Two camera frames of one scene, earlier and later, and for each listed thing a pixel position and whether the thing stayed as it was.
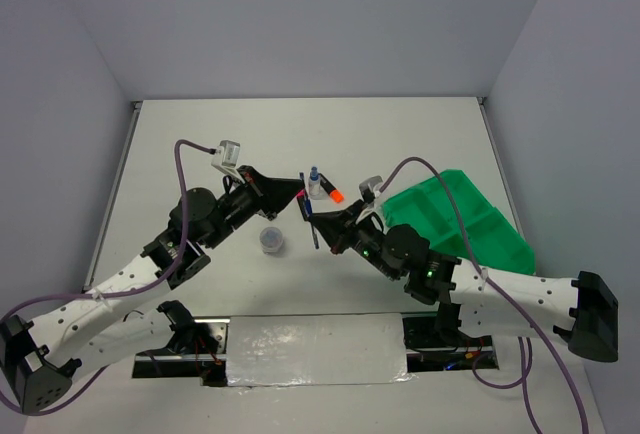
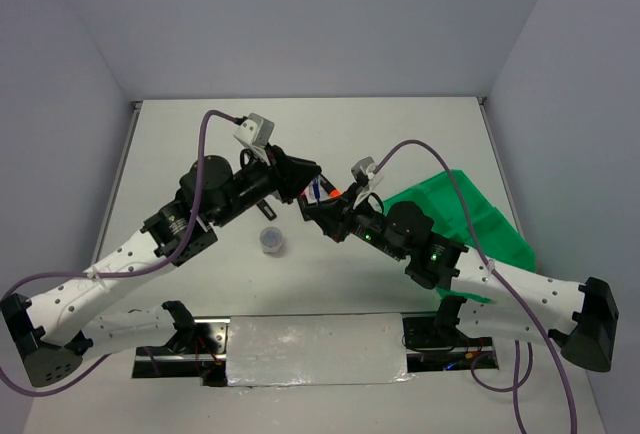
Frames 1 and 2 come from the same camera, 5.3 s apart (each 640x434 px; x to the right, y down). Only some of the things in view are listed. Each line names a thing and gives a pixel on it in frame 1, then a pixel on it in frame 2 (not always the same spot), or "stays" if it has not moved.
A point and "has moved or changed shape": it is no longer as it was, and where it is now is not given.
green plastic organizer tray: (493, 242) stays
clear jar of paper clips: (271, 239) stays
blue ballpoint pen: (309, 213) has moved or changed shape
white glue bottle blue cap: (314, 188) stays
